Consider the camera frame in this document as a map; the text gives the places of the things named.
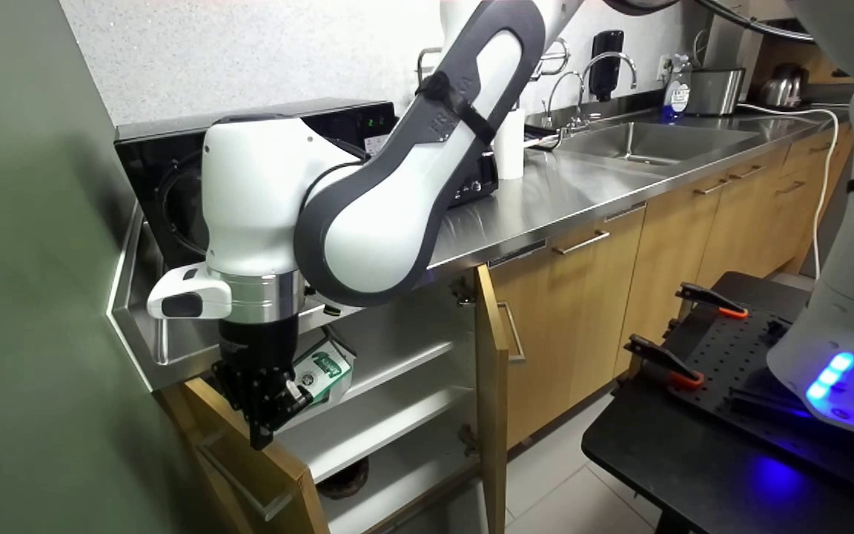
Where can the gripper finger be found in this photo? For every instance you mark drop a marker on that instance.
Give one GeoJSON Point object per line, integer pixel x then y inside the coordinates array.
{"type": "Point", "coordinates": [238, 389]}
{"type": "Point", "coordinates": [286, 404]}

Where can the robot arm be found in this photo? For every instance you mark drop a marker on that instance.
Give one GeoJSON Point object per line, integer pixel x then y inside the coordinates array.
{"type": "Point", "coordinates": [390, 222]}

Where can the wooden cabinet door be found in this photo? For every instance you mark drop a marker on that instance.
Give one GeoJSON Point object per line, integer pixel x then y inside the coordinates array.
{"type": "Point", "coordinates": [279, 482]}
{"type": "Point", "coordinates": [668, 252]}
{"type": "Point", "coordinates": [798, 215]}
{"type": "Point", "coordinates": [491, 415]}
{"type": "Point", "coordinates": [568, 326]}
{"type": "Point", "coordinates": [742, 222]}

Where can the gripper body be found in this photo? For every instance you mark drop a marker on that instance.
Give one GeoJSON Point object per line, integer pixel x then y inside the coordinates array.
{"type": "Point", "coordinates": [258, 348]}

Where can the small chrome tap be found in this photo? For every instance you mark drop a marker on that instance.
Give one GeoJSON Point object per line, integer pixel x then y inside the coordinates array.
{"type": "Point", "coordinates": [554, 87]}

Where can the steel sink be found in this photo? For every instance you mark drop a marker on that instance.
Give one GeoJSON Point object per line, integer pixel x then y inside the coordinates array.
{"type": "Point", "coordinates": [657, 141]}

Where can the metal wall rack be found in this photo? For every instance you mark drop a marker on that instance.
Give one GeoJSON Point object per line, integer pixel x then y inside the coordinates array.
{"type": "Point", "coordinates": [557, 63]}

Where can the steel kettle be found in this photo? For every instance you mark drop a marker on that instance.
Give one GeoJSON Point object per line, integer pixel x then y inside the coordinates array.
{"type": "Point", "coordinates": [783, 87]}

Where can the silver toaster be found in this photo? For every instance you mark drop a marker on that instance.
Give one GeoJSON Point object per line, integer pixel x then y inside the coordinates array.
{"type": "Point", "coordinates": [716, 90]}

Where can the green white packet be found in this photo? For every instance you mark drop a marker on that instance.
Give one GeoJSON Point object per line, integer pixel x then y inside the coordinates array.
{"type": "Point", "coordinates": [327, 371]}

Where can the blue soap bottle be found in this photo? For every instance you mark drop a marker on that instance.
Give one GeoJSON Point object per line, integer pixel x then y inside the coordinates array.
{"type": "Point", "coordinates": [676, 96]}

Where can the wall socket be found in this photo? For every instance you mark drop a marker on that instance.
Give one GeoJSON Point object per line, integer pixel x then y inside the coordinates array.
{"type": "Point", "coordinates": [663, 67]}

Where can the tall chrome tap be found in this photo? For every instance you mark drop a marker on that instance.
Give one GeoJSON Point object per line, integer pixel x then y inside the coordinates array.
{"type": "Point", "coordinates": [608, 56]}

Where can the dark round object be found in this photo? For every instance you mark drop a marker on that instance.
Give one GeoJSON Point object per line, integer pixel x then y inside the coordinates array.
{"type": "Point", "coordinates": [345, 480]}

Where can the black orange clamp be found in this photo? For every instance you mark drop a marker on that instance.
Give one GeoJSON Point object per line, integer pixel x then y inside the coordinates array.
{"type": "Point", "coordinates": [709, 300]}
{"type": "Point", "coordinates": [664, 361]}

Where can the black soap dispenser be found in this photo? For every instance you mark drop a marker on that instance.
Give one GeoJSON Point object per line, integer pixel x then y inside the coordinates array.
{"type": "Point", "coordinates": [608, 63]}

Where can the stack of white cups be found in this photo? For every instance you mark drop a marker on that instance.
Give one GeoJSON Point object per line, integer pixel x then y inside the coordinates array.
{"type": "Point", "coordinates": [510, 148]}

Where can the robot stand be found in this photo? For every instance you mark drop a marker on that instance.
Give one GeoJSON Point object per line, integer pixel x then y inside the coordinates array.
{"type": "Point", "coordinates": [694, 460]}

